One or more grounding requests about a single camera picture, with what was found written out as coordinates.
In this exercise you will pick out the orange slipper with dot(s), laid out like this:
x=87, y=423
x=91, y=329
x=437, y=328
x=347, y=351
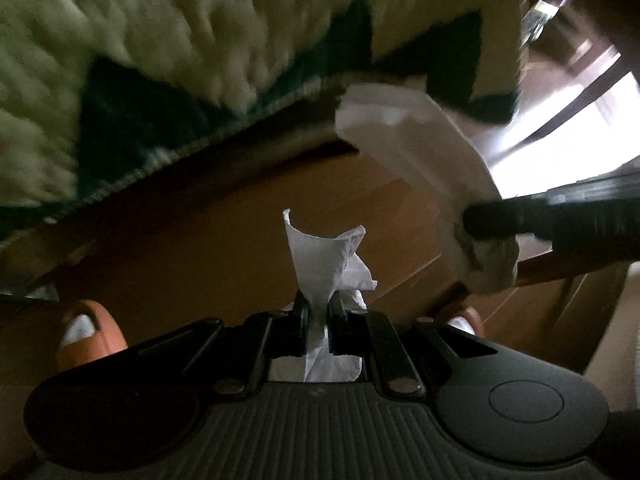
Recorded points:
x=467, y=320
x=95, y=330

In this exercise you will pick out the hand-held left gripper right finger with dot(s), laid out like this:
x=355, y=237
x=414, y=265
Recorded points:
x=337, y=330

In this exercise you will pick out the white tissue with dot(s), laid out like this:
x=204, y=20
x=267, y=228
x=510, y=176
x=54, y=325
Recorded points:
x=320, y=260

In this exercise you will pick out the zigzag quilted blanket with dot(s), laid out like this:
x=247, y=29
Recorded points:
x=150, y=35

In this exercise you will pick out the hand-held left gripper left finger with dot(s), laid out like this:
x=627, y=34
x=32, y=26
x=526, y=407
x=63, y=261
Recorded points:
x=300, y=330

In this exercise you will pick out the white paper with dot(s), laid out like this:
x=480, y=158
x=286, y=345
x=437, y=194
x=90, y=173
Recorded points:
x=415, y=140

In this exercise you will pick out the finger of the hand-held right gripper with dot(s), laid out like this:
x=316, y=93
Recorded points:
x=590, y=235
x=590, y=195

